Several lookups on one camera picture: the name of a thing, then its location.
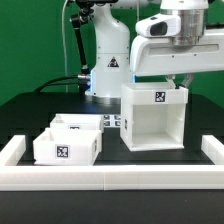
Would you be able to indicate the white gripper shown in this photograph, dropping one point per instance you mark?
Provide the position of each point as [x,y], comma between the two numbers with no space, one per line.
[158,56]

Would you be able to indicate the white drawer cabinet box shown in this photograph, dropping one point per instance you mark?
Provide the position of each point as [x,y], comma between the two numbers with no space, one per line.
[153,116]

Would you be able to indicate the white front drawer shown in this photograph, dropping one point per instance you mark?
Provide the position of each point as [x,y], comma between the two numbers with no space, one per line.
[67,147]

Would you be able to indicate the white drawer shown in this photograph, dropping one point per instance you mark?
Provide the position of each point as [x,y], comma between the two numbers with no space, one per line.
[78,121]
[67,147]

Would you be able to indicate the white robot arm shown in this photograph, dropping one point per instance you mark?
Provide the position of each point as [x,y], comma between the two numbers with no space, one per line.
[177,40]

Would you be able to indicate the white rear drawer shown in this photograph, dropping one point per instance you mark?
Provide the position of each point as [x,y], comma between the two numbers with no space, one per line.
[78,121]

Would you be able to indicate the paper sheet with markers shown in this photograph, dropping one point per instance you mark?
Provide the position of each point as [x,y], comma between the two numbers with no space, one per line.
[112,121]

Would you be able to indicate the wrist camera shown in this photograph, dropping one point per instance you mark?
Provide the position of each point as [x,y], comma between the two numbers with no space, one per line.
[160,25]

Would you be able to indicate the white U-shaped border frame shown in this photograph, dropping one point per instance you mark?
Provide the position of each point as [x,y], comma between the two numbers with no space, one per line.
[14,177]

